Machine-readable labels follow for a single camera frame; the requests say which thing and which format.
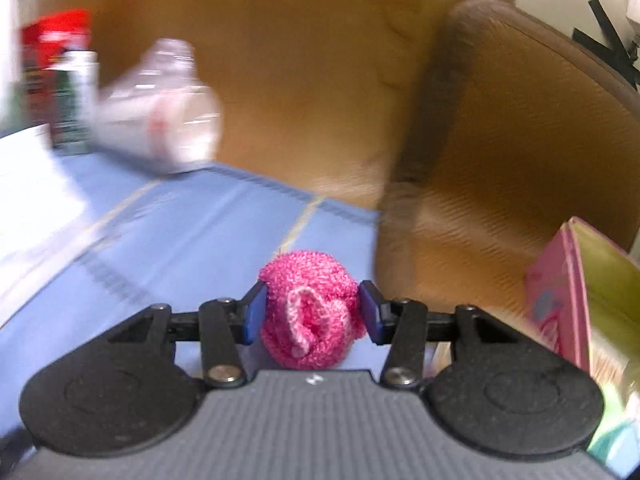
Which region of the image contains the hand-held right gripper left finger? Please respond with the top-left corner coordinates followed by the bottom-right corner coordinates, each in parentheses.
top-left (105, 280), bottom-right (268, 389)

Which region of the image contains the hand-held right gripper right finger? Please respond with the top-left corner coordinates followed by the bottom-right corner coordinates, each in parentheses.
top-left (359, 280), bottom-right (523, 389)

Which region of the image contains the pink knitted scrubber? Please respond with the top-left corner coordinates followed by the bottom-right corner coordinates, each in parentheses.
top-left (257, 250), bottom-right (367, 371)

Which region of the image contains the pink tin box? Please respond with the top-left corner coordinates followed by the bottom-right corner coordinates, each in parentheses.
top-left (525, 217), bottom-right (640, 480)

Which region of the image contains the blue tablecloth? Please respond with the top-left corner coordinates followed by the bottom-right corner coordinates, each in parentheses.
top-left (0, 150), bottom-right (383, 441)

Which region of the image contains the brown chair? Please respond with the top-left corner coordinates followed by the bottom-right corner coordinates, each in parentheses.
top-left (375, 0), bottom-right (640, 356)

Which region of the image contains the clear plastic bag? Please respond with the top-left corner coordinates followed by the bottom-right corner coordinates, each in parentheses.
top-left (95, 37), bottom-right (223, 176)

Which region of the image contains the wooden board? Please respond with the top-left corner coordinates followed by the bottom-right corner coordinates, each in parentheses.
top-left (90, 0), bottom-right (523, 211)

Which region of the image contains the white tissue pack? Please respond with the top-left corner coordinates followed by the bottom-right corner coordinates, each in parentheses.
top-left (0, 125), bottom-right (88, 328)

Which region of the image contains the white green bottle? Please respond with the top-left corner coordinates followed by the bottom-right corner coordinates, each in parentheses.
top-left (52, 50), bottom-right (99, 153)

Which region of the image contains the red carton box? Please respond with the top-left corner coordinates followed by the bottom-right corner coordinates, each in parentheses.
top-left (20, 9), bottom-right (93, 131)

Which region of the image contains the black tape cross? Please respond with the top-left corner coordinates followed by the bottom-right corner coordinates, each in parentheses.
top-left (572, 0), bottom-right (640, 88)

